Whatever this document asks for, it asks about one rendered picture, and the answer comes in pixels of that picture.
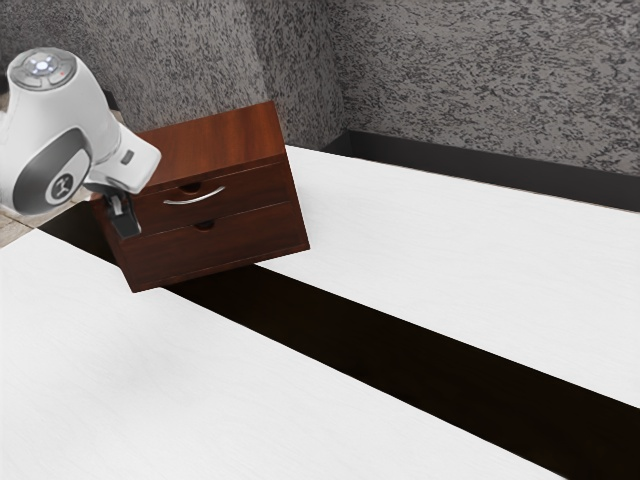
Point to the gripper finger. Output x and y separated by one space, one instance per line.
128 222
108 209

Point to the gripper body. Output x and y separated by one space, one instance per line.
102 189

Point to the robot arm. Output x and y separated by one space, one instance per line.
60 125

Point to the dark brown wooden drawer cabinet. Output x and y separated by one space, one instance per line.
225 150

